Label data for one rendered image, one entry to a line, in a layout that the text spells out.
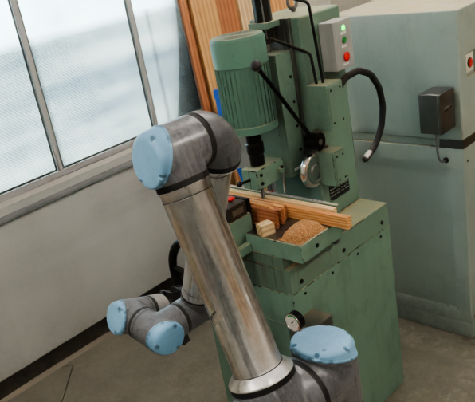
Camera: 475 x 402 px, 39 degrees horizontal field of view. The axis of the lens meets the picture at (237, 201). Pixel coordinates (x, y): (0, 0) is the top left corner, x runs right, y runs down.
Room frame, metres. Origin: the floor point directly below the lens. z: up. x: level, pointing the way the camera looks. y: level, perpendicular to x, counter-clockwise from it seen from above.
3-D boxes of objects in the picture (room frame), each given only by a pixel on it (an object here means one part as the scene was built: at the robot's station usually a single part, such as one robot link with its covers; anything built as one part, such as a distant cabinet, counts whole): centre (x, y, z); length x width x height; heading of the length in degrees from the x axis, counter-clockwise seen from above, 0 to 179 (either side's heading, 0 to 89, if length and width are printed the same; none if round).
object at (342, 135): (2.36, -0.30, 1.16); 0.22 x 0.22 x 0.72; 43
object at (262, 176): (2.17, -0.11, 1.03); 0.14 x 0.07 x 0.09; 133
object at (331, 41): (2.27, -0.42, 1.40); 0.10 x 0.06 x 0.16; 133
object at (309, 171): (2.16, -0.27, 1.02); 0.12 x 0.03 x 0.12; 133
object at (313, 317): (1.87, -0.16, 0.58); 0.12 x 0.08 x 0.08; 133
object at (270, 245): (2.10, 0.00, 0.87); 0.61 x 0.30 x 0.06; 43
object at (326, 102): (2.19, -0.35, 1.23); 0.09 x 0.08 x 0.15; 133
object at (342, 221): (2.10, -0.15, 0.92); 0.54 x 0.02 x 0.04; 43
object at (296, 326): (1.83, -0.11, 0.65); 0.06 x 0.04 x 0.08; 43
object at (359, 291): (2.24, -0.18, 0.36); 0.58 x 0.45 x 0.71; 133
